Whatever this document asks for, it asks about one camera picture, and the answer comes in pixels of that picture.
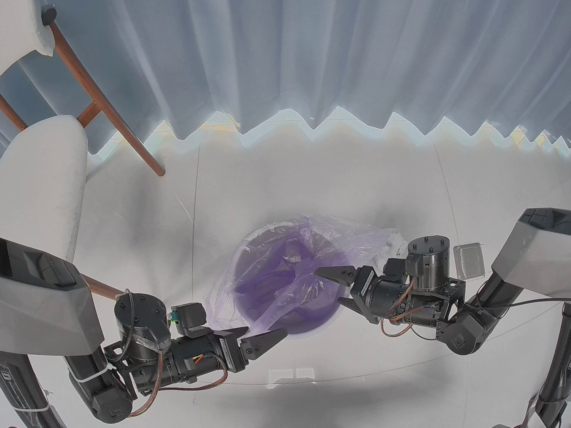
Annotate white trash bin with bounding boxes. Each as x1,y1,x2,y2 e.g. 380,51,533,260
227,219,345,340

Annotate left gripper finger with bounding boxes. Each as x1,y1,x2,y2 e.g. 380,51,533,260
213,326,250,340
239,327,289,365

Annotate pale blue curtain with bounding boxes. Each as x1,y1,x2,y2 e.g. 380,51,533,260
0,0,571,156

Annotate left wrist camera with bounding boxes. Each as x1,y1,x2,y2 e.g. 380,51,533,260
170,302,210,339

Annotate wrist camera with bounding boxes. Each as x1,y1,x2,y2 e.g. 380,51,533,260
385,254,422,281
170,302,210,339

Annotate black cable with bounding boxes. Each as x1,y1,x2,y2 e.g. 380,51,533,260
117,288,134,342
502,298,571,307

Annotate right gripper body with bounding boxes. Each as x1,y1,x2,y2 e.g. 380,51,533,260
350,266,414,325

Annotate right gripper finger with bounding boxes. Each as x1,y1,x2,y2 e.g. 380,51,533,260
338,297,380,325
314,265,358,287

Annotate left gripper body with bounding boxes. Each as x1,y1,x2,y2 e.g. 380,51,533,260
171,333,246,383

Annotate wooden chair with white cushions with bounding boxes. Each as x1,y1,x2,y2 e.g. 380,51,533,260
0,0,166,302

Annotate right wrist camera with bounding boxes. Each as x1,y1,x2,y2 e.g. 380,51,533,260
385,254,422,281

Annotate clear plastic box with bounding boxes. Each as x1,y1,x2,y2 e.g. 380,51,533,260
453,241,487,281

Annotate purple plastic bag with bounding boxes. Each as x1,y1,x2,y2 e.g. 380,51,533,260
203,213,409,333

